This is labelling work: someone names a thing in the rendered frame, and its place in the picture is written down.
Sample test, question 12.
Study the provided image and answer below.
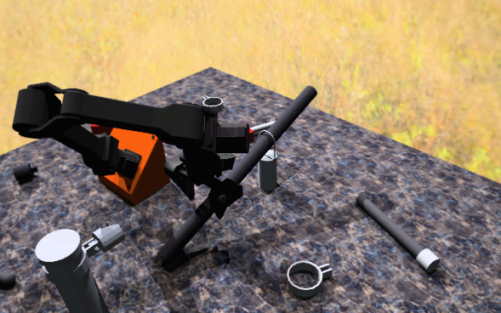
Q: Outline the grey metal ring clamp with two tabs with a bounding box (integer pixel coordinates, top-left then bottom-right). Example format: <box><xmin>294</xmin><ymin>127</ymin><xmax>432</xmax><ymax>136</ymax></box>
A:
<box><xmin>202</xmin><ymin>95</ymin><xmax>223</xmax><ymax>112</ymax></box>
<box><xmin>287</xmin><ymin>261</ymin><xmax>332</xmax><ymax>298</ymax></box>

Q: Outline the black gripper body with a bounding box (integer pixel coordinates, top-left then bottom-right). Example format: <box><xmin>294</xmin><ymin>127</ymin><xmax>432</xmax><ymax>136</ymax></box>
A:
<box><xmin>163</xmin><ymin>152</ymin><xmax>243</xmax><ymax>209</ymax></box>

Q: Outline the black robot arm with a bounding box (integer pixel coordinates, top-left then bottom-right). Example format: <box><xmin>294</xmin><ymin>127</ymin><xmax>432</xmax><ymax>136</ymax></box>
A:
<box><xmin>12</xmin><ymin>82</ymin><xmax>249</xmax><ymax>179</ymax></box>

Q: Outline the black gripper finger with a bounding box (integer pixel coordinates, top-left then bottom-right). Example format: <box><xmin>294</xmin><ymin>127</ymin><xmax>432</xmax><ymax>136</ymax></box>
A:
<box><xmin>169</xmin><ymin>175</ymin><xmax>195</xmax><ymax>201</ymax></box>
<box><xmin>209</xmin><ymin>202</ymin><xmax>225</xmax><ymax>219</ymax></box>

